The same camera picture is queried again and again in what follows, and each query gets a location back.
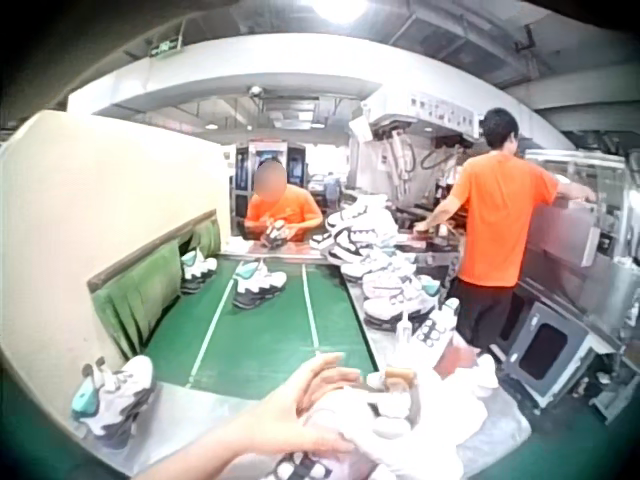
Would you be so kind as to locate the person's left hand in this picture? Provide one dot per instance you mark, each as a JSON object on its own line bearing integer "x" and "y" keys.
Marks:
{"x": 280, "y": 420}

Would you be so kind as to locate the white sneaker with black stripes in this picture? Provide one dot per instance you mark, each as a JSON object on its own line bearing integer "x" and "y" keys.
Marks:
{"x": 400, "y": 430}

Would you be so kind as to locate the green conveyor belt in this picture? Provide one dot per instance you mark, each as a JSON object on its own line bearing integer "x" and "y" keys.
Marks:
{"x": 270, "y": 330}

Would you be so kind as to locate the white and teal sneaker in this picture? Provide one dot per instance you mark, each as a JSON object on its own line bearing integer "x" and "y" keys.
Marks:
{"x": 260, "y": 285}
{"x": 117, "y": 400}
{"x": 199, "y": 270}

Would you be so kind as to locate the small white glue bottle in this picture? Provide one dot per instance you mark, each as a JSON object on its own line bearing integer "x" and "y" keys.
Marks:
{"x": 405, "y": 327}

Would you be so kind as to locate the white sneaker with dotted sole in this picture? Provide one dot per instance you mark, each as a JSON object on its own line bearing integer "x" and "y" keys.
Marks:
{"x": 436, "y": 325}

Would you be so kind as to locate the green strip curtain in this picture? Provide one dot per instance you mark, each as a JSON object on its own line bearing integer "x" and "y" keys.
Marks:
{"x": 145, "y": 295}

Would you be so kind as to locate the pile of white sneakers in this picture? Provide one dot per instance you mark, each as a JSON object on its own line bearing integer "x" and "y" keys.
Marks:
{"x": 380, "y": 260}

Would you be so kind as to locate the grey cabinet with glass doors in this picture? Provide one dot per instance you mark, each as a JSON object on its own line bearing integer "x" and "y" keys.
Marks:
{"x": 267, "y": 170}

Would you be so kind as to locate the grey cabinet with dark window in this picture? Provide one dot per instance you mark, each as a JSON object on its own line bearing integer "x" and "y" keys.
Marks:
{"x": 545, "y": 350}

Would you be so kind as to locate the cream conveyor tunnel housing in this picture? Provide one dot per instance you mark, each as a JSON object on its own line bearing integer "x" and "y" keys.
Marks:
{"x": 95, "y": 210}

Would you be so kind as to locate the white shoe press machine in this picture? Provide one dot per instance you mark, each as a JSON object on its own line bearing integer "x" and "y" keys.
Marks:
{"x": 415, "y": 145}

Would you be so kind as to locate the grey metal machine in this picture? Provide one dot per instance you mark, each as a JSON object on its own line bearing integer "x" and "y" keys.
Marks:
{"x": 575, "y": 260}

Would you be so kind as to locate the green exit sign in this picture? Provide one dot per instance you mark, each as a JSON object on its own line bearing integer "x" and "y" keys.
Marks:
{"x": 166, "y": 46}

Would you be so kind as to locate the ceiling lamp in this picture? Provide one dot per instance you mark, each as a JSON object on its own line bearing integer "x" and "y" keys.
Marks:
{"x": 340, "y": 9}

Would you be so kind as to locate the dome security camera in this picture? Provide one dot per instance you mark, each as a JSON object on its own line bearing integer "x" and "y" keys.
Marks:
{"x": 256, "y": 90}

